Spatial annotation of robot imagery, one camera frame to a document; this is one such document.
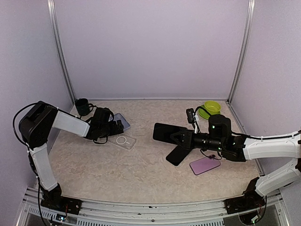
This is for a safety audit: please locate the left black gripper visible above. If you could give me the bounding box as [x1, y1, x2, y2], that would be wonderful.
[100, 119, 124, 138]

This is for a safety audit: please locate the clear magsafe phone case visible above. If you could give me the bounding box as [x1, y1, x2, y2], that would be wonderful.
[112, 136, 136, 150]

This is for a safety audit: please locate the purple-edged black-screen phone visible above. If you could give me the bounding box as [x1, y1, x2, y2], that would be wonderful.
[152, 122, 187, 144]

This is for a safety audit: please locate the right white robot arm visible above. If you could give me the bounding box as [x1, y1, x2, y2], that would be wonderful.
[169, 114, 301, 209]

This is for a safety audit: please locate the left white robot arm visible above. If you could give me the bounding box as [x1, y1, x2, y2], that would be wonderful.
[13, 98, 124, 210]

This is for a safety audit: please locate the lavender phone case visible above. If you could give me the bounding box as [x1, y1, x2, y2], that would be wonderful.
[114, 113, 131, 131]

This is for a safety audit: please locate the black phone face up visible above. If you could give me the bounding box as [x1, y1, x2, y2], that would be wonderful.
[166, 145, 191, 166]

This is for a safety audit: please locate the pink phone face down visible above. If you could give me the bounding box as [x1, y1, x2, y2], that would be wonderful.
[190, 157, 221, 176]

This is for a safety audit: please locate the dark green mug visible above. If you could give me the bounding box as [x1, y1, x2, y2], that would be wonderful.
[75, 98, 94, 116]

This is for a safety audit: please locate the green bowl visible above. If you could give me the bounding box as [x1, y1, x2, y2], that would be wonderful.
[204, 100, 221, 115]

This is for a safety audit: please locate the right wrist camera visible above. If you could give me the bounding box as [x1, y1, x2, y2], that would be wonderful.
[186, 108, 200, 133]

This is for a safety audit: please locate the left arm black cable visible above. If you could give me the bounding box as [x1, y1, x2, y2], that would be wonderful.
[13, 101, 111, 151]

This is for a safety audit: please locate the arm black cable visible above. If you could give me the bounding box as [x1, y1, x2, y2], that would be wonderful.
[194, 105, 301, 163]
[13, 101, 111, 151]

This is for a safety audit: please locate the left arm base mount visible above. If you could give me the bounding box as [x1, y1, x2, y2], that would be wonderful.
[41, 184, 82, 215]

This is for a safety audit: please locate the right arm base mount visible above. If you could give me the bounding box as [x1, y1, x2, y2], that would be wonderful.
[224, 177, 267, 214]

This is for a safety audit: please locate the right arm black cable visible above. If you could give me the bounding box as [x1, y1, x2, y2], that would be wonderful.
[194, 105, 301, 163]

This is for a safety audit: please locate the front aluminium rail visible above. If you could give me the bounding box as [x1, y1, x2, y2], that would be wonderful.
[16, 190, 290, 226]

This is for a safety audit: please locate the left aluminium frame post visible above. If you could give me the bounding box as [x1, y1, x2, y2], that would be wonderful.
[47, 0, 76, 104]

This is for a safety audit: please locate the aluminium frame post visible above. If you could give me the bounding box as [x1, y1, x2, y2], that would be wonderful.
[47, 0, 76, 104]
[227, 0, 256, 105]

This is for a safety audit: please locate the right aluminium frame post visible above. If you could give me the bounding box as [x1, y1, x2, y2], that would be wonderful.
[227, 0, 256, 105]

